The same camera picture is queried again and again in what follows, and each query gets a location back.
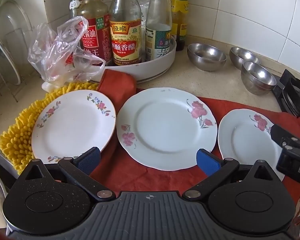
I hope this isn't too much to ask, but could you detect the orange-rimmed floral plate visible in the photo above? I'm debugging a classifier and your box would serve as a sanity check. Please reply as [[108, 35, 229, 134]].
[[31, 90, 116, 164]]

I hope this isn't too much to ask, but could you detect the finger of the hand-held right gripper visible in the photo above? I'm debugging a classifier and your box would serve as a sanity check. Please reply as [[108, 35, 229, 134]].
[[270, 124, 300, 155]]

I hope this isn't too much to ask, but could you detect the yellow chenille mat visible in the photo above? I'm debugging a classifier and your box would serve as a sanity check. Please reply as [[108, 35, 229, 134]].
[[0, 81, 99, 175]]

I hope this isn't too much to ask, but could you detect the glass pot lid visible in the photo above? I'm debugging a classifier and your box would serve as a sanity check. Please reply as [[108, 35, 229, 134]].
[[0, 0, 35, 85]]

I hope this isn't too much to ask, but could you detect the red cloth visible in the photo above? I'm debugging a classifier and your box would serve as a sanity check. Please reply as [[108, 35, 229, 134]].
[[90, 69, 300, 205]]

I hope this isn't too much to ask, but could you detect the black gas stove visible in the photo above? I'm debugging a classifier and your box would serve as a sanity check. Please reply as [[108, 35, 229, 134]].
[[271, 69, 300, 125]]

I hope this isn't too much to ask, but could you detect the red label soy sauce bottle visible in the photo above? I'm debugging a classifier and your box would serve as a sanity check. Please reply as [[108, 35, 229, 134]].
[[77, 0, 113, 66]]

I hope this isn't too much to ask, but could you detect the small pink flower plate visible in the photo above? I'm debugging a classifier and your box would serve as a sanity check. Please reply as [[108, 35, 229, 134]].
[[218, 109, 285, 182]]

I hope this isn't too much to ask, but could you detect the green yellow label bottle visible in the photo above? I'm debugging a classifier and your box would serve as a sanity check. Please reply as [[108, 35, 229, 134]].
[[170, 0, 189, 52]]

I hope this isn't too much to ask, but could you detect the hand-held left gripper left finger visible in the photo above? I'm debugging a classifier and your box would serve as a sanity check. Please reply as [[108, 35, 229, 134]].
[[21, 147, 115, 202]]

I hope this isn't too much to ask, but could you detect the clear plastic bag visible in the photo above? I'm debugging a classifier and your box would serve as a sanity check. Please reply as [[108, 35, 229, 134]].
[[27, 16, 107, 83]]

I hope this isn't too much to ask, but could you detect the clear plastic packet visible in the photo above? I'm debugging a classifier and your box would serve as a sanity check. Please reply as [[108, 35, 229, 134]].
[[132, 0, 153, 32]]

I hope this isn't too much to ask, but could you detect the black pot support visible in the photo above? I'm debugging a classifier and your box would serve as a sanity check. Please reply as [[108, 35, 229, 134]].
[[280, 69, 300, 118]]

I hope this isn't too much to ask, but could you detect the stainless steel bowl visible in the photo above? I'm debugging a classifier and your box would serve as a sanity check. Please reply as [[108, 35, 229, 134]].
[[241, 61, 277, 95], [229, 47, 262, 70], [187, 43, 227, 71]]

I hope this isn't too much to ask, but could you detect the large pink flower plate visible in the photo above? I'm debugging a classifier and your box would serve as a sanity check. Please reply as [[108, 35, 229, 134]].
[[116, 88, 218, 172]]

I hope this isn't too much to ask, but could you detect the yellow red label vinegar bottle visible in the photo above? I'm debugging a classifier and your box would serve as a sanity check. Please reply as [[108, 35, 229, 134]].
[[109, 0, 143, 67]]

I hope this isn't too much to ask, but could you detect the purple neck label bottle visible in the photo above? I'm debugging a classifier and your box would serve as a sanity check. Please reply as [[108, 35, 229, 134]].
[[145, 0, 173, 60]]

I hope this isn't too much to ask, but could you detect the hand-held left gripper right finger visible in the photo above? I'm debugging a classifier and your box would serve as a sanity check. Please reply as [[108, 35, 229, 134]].
[[182, 149, 278, 202]]

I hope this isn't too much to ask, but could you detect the white turntable rack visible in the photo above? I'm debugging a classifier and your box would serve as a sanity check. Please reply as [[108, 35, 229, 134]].
[[90, 29, 177, 84]]

